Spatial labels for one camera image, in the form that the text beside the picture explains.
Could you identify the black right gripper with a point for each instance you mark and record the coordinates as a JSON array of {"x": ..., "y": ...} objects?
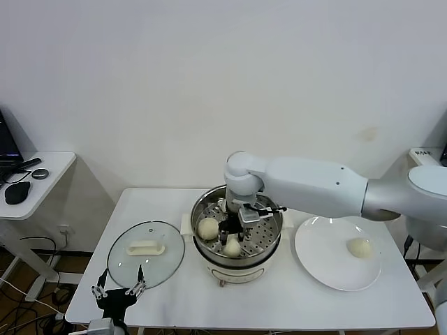
[{"x": 232, "y": 225}]

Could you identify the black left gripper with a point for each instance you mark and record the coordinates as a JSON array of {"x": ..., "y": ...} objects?
[{"x": 113, "y": 300}]

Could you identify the white steamed baozi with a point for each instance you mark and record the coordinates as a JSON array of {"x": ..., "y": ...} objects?
[
  {"x": 359, "y": 247},
  {"x": 208, "y": 229},
  {"x": 232, "y": 248}
]

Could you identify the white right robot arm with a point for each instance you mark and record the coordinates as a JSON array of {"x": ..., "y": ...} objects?
[{"x": 314, "y": 185}]

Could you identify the stainless steel steamer basket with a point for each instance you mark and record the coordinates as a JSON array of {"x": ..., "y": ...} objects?
[{"x": 265, "y": 230}]

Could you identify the cream electric cooker base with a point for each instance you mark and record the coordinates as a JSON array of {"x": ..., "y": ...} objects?
[{"x": 237, "y": 274}]

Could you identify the white round plate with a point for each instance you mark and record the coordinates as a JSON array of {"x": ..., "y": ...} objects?
[{"x": 324, "y": 251}]

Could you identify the round black disc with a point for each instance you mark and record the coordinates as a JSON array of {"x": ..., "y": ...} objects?
[{"x": 40, "y": 173}]

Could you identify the black computer mouse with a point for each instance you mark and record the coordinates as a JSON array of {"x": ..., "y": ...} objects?
[{"x": 17, "y": 192}]

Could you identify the white side desk with laptop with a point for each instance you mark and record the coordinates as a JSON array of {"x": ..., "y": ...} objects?
[{"x": 52, "y": 164}]

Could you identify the black bar device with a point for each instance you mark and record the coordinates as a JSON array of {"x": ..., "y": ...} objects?
[{"x": 29, "y": 163}]

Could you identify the black laptop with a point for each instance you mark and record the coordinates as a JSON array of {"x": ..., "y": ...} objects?
[{"x": 7, "y": 146}]

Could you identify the white printed label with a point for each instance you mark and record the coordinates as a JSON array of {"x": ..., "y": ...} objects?
[{"x": 423, "y": 152}]

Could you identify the white side desk with label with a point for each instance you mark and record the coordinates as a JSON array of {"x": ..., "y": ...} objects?
[{"x": 433, "y": 160}]

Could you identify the black screen edge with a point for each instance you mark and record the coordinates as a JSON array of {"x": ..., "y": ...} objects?
[{"x": 445, "y": 151}]

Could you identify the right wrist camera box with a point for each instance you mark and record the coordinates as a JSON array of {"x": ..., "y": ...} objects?
[{"x": 249, "y": 216}]

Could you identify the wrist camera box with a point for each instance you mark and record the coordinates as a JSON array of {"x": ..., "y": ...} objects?
[
  {"x": 101, "y": 328},
  {"x": 249, "y": 216}
]

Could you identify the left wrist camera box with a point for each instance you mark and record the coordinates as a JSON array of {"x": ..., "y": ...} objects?
[{"x": 101, "y": 328}]

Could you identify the white wall socket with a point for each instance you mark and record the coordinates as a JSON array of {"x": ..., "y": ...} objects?
[{"x": 65, "y": 230}]

